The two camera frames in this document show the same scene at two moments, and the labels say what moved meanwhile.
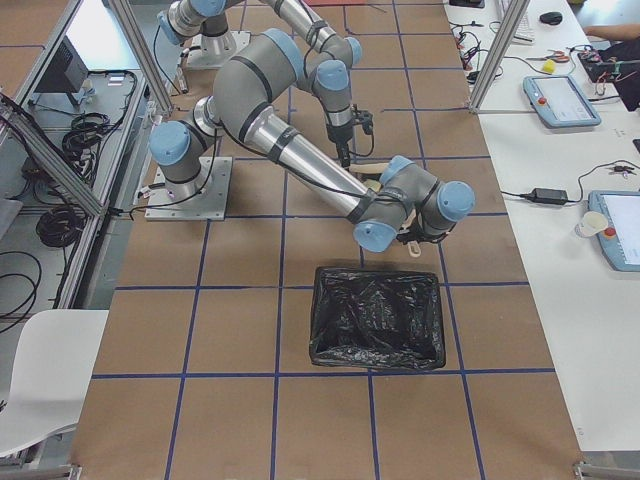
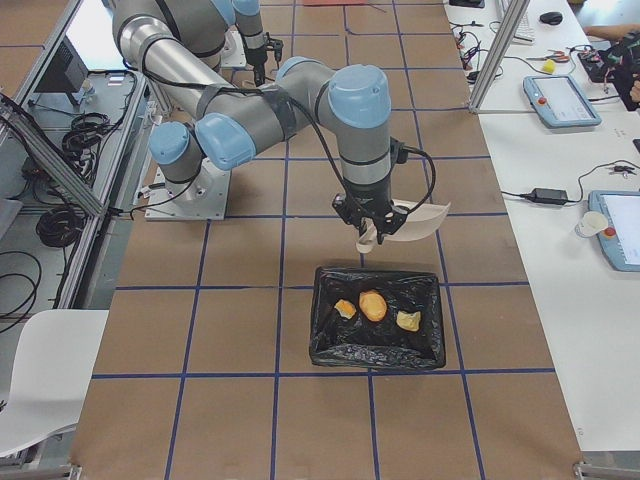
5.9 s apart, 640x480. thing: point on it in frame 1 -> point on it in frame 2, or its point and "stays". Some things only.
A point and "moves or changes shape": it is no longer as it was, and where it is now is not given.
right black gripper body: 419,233 -> 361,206
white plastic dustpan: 414,246 moves or changes shape
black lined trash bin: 374,318 stays
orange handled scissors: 557,55 stays
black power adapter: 547,195 stays
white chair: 54,368 stays
